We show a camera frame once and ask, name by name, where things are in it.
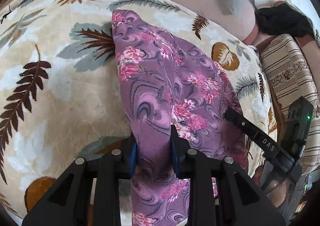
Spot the purple floral cloth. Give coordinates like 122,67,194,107
112,10,248,225

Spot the striped beige pillow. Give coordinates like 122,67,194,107
260,34,319,175

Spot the cream leaf-pattern blanket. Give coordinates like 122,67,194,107
1,0,277,225

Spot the black garment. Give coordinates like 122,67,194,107
255,3,315,39

